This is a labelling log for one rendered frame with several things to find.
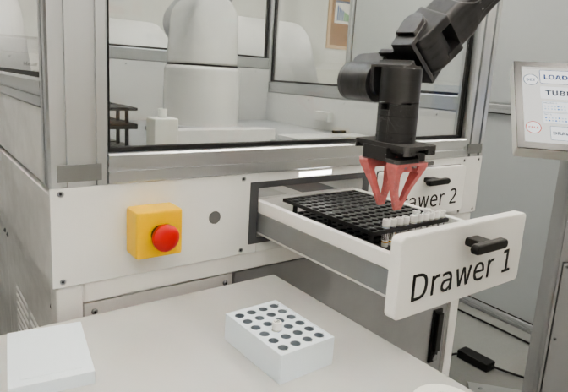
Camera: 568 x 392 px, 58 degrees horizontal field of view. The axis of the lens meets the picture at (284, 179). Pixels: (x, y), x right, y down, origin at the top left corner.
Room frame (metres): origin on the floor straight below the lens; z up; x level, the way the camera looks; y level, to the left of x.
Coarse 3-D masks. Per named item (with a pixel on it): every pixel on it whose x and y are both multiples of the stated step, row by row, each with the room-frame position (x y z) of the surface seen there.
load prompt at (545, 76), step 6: (540, 72) 1.54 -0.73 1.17; (546, 72) 1.54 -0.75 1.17; (552, 72) 1.53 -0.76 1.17; (558, 72) 1.53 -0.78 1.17; (564, 72) 1.53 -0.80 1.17; (540, 78) 1.53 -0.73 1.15; (546, 78) 1.52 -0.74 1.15; (552, 78) 1.52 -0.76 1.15; (558, 78) 1.52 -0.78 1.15; (564, 78) 1.52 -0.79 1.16
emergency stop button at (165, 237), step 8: (168, 224) 0.71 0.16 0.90; (160, 232) 0.69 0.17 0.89; (168, 232) 0.69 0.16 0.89; (176, 232) 0.70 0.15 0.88; (152, 240) 0.69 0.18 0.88; (160, 240) 0.69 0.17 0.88; (168, 240) 0.69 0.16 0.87; (176, 240) 0.70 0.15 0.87; (160, 248) 0.69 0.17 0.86; (168, 248) 0.70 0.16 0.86
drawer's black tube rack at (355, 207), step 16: (336, 192) 0.96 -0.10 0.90; (352, 192) 0.97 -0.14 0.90; (304, 208) 0.84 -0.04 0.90; (320, 208) 0.84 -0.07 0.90; (336, 208) 0.84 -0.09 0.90; (352, 208) 0.84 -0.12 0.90; (368, 208) 0.85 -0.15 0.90; (384, 208) 0.86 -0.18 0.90; (336, 224) 0.84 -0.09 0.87; (352, 224) 0.74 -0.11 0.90; (368, 224) 0.75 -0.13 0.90; (368, 240) 0.73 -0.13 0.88
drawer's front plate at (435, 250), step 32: (448, 224) 0.67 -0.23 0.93; (480, 224) 0.70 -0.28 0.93; (512, 224) 0.75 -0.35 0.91; (416, 256) 0.61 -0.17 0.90; (448, 256) 0.66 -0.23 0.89; (480, 256) 0.70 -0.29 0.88; (512, 256) 0.76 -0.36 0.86; (416, 288) 0.62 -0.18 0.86; (448, 288) 0.66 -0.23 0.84; (480, 288) 0.71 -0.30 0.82
